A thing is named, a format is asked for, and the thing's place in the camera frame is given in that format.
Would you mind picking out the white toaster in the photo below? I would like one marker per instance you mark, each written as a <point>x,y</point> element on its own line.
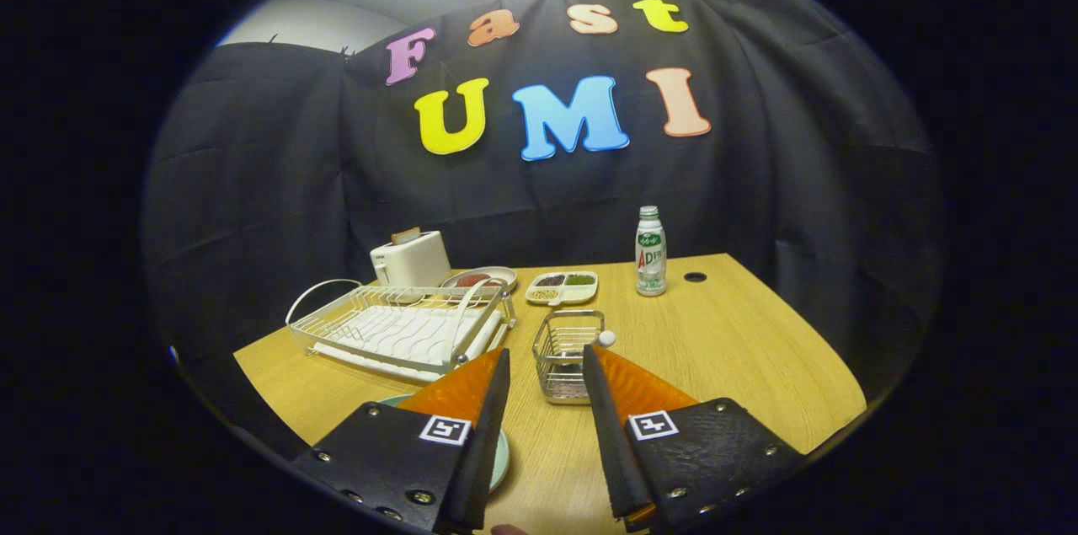
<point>413,261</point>

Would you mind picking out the metal spoon with white knob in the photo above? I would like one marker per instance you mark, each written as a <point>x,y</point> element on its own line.
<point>606,339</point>

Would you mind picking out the pale green plate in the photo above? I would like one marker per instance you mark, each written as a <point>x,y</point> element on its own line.
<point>501,455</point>

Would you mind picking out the white drink bottle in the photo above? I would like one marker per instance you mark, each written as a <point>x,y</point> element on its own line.
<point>650,261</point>

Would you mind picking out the pile of green beans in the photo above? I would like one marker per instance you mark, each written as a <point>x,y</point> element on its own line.
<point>581,279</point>

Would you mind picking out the white divided tray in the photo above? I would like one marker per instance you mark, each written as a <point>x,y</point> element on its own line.
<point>581,292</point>

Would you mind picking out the black backdrop cloth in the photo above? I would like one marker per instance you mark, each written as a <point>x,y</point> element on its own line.
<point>253,181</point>

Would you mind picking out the bread slice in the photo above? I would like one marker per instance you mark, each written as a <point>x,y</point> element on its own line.
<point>407,235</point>

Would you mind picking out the round beige plate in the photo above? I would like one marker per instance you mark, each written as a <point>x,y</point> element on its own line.
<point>505,274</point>

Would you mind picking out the brown meat piece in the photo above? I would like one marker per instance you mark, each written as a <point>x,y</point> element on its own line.
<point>472,280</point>

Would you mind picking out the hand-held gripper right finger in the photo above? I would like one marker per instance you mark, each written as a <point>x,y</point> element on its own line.
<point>611,434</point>

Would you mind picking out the pile of dark beans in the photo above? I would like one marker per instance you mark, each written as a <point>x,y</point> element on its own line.
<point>552,280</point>

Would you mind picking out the pile of yellow beans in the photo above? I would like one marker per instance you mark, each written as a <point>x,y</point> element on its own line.
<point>544,294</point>

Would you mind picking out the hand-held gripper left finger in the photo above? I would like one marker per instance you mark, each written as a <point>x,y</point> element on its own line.
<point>488,434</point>

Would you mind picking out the white ribbed drip tray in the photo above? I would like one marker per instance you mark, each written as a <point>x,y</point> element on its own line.
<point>404,333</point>

